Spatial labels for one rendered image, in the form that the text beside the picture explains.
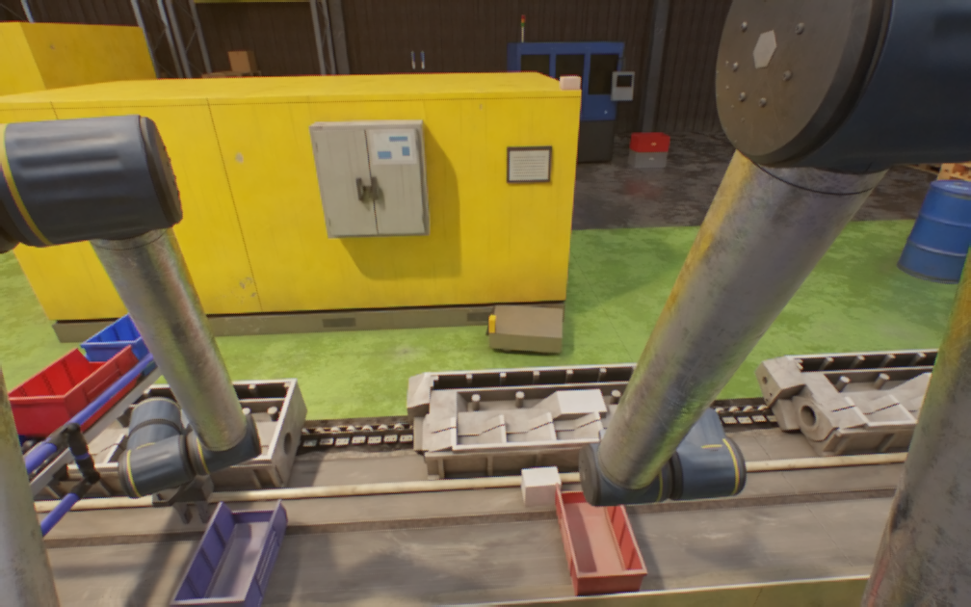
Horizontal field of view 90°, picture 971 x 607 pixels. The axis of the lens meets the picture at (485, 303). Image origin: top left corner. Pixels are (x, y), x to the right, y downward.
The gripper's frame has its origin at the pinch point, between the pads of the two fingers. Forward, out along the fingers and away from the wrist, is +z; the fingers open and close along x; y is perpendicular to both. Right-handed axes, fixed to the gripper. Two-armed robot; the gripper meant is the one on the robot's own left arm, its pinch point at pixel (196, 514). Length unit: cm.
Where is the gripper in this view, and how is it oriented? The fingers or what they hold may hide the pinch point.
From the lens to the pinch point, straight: 170.6
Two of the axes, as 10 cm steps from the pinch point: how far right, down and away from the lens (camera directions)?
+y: -0.6, -4.8, 8.8
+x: -10.0, 0.4, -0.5
